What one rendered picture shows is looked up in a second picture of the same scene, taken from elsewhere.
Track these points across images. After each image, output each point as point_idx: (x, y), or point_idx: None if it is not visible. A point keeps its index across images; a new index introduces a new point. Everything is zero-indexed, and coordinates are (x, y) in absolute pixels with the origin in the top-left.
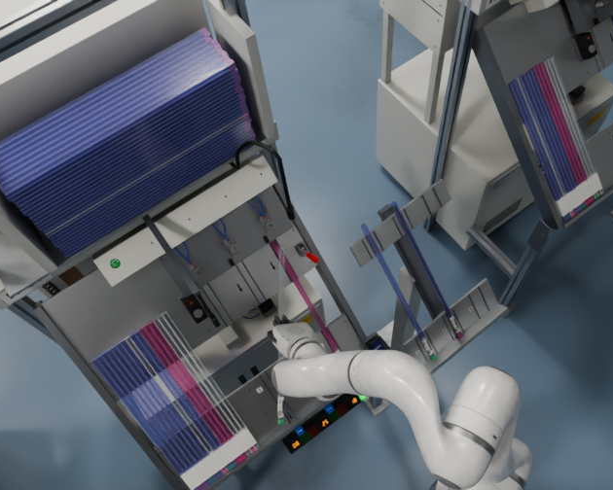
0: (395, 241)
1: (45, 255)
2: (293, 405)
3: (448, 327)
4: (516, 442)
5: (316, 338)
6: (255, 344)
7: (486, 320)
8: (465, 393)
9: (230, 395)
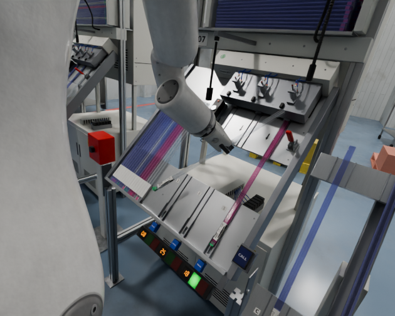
0: (367, 219)
1: (210, 10)
2: (171, 212)
3: None
4: (34, 272)
5: (217, 130)
6: None
7: None
8: None
9: (170, 165)
